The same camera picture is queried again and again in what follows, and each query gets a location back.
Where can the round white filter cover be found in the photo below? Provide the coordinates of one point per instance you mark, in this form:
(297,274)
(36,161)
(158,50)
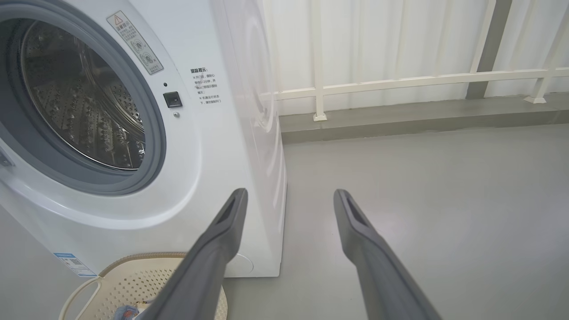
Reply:
(243,264)

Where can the grey rubber door gasket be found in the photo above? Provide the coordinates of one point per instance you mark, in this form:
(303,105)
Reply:
(153,133)

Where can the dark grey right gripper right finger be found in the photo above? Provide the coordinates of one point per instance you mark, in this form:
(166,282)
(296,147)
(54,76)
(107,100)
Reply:
(382,280)

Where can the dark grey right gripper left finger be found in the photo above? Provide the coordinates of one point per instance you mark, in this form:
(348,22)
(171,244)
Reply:
(204,275)

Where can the blue garment with orange print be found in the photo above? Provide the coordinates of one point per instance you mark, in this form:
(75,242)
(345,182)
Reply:
(129,312)

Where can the black door latch socket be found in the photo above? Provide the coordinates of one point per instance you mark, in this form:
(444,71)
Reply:
(173,99)

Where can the steel washing machine drum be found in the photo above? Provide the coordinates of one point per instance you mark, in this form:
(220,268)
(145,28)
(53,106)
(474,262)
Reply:
(80,102)

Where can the white washing machine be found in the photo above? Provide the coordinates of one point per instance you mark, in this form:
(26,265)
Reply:
(213,155)

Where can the white metal railing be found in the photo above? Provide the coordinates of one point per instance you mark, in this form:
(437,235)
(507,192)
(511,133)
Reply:
(400,82)

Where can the blue energy label sticker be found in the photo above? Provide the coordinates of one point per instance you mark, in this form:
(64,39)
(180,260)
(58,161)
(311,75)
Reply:
(73,264)

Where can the cream perforated laundry basket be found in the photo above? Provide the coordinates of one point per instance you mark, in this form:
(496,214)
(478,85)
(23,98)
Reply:
(129,284)

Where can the warning sticker with triangle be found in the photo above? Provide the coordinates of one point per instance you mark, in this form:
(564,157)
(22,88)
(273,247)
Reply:
(135,42)

